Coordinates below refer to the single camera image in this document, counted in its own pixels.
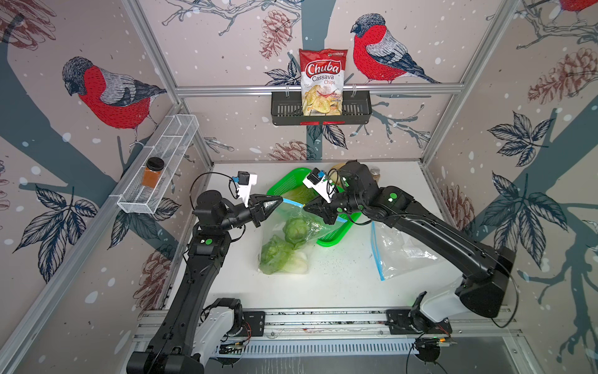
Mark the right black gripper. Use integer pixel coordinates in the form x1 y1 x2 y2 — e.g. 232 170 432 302
301 189 367 227

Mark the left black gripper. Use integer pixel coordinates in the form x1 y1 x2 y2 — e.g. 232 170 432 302
218 194 282 234

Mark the green plastic basket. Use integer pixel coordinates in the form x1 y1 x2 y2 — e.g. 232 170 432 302
267 168 353 247

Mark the clear zipper bag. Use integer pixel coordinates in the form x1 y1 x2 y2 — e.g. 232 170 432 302
258 199 347 275
371 223 446 281

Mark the chinese cabbage front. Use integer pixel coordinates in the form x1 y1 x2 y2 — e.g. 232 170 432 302
259 235 308 275

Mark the chinese cabbage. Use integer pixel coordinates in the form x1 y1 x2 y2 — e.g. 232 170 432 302
283 218 312 249
259 235 308 275

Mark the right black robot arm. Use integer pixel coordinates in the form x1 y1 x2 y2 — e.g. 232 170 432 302
303 161 515 332

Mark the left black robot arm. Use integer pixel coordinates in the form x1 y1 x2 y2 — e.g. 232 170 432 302
126 190 283 373

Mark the red Chuba chips bag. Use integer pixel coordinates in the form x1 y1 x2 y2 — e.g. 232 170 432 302
299 49 347 116

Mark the brown spice shaker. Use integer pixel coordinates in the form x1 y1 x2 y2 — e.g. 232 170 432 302
369 167 381 182

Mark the orange spice jar black lid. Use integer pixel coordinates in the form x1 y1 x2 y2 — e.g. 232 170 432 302
142 157 165 189

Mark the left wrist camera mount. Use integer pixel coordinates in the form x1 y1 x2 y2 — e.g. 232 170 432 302
234 171 258 207

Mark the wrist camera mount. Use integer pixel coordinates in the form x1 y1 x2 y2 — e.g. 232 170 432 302
303 168 336 204
234 171 258 207

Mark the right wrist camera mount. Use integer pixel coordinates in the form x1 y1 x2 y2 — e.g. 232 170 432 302
303 168 336 204

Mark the black hanging wire basket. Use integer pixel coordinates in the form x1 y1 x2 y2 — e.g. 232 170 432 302
271 90 372 126

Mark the white wire shelf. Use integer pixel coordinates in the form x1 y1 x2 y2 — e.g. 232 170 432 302
118 115 199 214

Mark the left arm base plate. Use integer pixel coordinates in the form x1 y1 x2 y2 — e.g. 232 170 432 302
205 310 266 338

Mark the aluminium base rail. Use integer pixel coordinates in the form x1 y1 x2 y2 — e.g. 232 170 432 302
135 304 520 358

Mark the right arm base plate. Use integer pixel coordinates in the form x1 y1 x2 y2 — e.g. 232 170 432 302
386 309 453 335

